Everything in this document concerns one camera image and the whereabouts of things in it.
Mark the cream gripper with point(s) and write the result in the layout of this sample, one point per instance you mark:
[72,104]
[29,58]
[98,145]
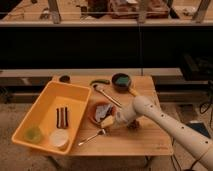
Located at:
[118,121]

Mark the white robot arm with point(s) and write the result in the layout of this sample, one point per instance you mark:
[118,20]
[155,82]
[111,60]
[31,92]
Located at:
[198,145]

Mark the white plastic cup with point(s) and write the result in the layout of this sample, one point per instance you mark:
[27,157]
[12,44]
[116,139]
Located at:
[59,138]

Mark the small dark round cup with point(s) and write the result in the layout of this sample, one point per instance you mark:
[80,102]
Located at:
[65,79]

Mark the grey crumpled cloth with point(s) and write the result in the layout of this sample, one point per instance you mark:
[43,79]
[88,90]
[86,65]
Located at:
[102,111]

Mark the orange bowl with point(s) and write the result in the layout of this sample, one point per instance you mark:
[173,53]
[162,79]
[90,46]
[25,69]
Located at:
[92,109]

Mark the brown grape bunch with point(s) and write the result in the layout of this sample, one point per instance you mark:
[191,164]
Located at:
[135,125]

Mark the dark green cucumber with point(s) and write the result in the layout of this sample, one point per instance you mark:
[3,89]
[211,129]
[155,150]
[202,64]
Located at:
[102,81]

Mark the dark pan with teal sponge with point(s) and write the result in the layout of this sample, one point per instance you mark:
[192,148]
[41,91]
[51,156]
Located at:
[122,83]

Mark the dark brown striped block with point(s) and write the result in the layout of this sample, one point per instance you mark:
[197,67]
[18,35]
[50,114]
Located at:
[62,118]

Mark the yellow plastic bin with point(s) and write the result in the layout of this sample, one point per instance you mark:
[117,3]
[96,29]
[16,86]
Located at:
[42,114]

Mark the black power box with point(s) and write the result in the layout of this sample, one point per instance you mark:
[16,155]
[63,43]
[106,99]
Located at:
[198,130]

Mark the wooden shelf with clutter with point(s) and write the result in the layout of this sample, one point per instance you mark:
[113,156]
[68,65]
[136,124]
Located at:
[107,12]

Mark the silver spatula with handle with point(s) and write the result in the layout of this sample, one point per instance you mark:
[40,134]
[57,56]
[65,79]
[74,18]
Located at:
[101,91]

